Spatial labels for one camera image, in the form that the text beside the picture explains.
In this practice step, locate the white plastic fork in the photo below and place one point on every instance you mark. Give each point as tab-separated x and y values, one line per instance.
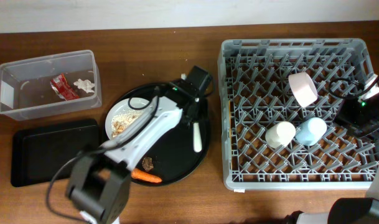
197	139

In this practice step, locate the white paper cup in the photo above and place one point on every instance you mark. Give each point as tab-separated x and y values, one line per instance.
280	134

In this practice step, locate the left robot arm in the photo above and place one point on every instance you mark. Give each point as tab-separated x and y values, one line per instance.
100	180

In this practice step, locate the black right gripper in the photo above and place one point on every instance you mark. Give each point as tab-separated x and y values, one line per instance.
343	118

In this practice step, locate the round black tray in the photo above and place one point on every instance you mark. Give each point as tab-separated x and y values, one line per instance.
173	156

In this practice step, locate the brown food scrap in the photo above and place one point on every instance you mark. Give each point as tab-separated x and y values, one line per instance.
147	164

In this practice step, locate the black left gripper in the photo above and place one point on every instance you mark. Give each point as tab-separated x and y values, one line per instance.
204	116

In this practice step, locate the red crumpled wrapper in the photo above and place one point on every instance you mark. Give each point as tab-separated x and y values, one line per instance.
60	85

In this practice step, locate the crumpled white tissue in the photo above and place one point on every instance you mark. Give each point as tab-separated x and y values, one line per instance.
85	85

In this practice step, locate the wooden chopstick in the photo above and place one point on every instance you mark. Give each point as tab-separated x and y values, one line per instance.
229	119

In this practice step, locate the grey dishwasher rack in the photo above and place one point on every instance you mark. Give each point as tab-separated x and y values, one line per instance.
253	75

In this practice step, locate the clear plastic bin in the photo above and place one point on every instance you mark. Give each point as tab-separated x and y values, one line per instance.
26	93

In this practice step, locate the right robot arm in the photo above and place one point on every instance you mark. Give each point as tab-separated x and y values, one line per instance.
350	210

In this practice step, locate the grey plate with food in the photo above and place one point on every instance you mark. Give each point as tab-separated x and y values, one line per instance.
121	116

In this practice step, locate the orange carrot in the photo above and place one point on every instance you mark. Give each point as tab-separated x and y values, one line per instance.
144	176

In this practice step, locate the light blue cup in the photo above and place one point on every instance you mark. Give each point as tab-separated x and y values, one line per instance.
311	131

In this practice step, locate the black rectangular tray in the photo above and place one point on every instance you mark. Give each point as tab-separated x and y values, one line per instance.
38	153

